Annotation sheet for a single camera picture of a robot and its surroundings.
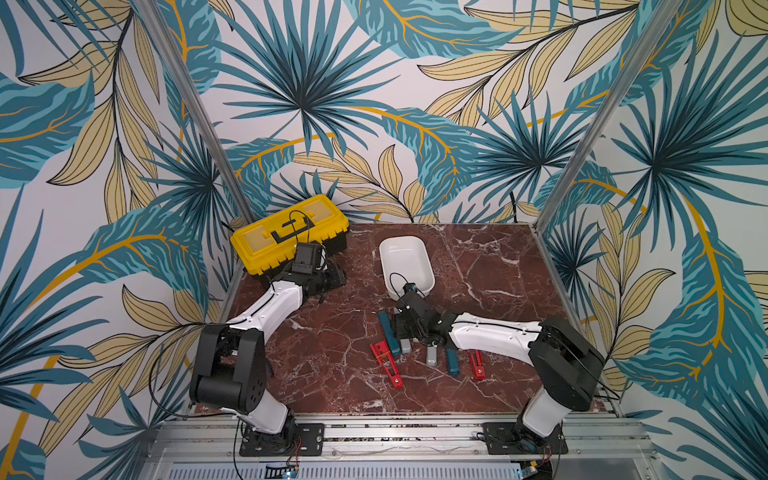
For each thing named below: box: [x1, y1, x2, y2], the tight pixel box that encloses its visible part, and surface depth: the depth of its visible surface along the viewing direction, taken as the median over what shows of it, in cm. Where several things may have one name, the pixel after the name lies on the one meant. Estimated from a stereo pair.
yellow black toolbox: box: [230, 194, 349, 282], surface depth 97 cm
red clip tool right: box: [468, 350, 486, 380], surface depth 85 cm
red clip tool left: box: [369, 340, 404, 390], surface depth 87 cm
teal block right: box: [446, 348, 460, 377], surface depth 85 cm
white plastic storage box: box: [379, 236, 435, 301], surface depth 109 cm
